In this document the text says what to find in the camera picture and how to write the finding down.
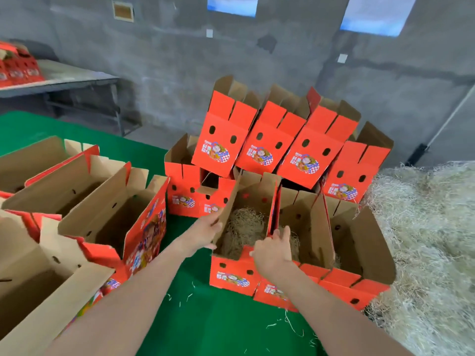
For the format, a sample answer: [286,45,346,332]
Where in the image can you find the red cardboard box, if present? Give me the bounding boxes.
[276,87,363,190]
[235,84,312,176]
[254,187,335,313]
[191,75,263,178]
[164,133,224,218]
[321,121,396,204]
[319,196,397,312]
[196,170,238,217]
[209,172,282,297]

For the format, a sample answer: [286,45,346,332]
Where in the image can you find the person's right forearm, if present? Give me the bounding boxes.
[275,267,413,356]

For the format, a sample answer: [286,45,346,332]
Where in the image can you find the group of red boxes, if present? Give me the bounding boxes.
[0,135,171,356]

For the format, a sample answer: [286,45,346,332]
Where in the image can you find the small straw filler clump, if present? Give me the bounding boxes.
[288,232,302,261]
[221,207,267,260]

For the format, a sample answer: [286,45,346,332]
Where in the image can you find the person's left forearm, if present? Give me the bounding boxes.
[45,241,190,356]

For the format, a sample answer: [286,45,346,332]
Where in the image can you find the orange wall plate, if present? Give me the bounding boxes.
[112,1,135,23]

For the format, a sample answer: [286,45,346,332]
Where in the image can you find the pile of wood wool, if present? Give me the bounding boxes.
[364,161,475,356]

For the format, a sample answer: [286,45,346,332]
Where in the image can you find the white blue wall poster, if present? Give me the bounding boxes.
[207,0,260,18]
[340,0,419,38]

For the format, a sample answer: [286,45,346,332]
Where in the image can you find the white pole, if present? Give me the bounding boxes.
[406,85,475,168]

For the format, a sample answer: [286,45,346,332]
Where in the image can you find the person's right hand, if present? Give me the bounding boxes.
[252,225,295,282]

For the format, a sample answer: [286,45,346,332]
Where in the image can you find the grey metal table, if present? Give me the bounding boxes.
[0,59,124,135]

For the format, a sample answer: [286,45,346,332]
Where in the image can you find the person's left hand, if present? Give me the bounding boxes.
[177,213,224,257]

